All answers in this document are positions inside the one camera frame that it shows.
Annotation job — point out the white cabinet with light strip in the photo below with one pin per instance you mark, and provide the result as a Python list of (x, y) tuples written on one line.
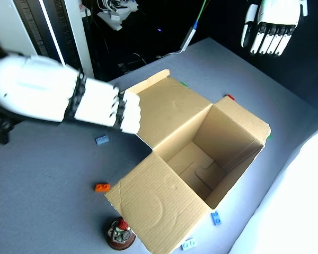
[(10, 23)]

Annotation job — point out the light blue toy brick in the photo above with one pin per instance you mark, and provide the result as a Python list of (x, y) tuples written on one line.
[(188, 244)]

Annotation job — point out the blue-grey two-stud toy brick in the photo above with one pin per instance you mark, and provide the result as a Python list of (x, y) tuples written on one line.
[(102, 139)]

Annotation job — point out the white backdrop sheet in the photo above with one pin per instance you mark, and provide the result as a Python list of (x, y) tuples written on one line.
[(294, 198)]

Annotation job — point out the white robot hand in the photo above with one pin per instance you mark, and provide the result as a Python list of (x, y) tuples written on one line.
[(37, 87), (278, 13)]

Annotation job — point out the cardboard box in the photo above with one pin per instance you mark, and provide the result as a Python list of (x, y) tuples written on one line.
[(175, 105)]

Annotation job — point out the small orange toy brick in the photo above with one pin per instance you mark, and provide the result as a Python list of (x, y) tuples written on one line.
[(102, 187)]

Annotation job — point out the white plastic device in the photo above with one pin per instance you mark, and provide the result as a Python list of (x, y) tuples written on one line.
[(114, 17)]

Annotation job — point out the green toy brick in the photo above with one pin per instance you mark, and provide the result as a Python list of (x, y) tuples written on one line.
[(269, 136), (184, 84)]

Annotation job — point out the red toy brick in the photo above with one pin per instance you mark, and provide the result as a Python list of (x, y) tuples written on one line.
[(230, 97)]

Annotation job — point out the small figurine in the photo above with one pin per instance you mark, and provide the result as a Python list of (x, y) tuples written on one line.
[(120, 234)]

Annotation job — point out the bright blue toy brick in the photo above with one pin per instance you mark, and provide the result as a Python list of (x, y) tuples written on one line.
[(216, 218)]

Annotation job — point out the grey table cloth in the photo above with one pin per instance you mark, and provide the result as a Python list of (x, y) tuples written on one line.
[(55, 172)]

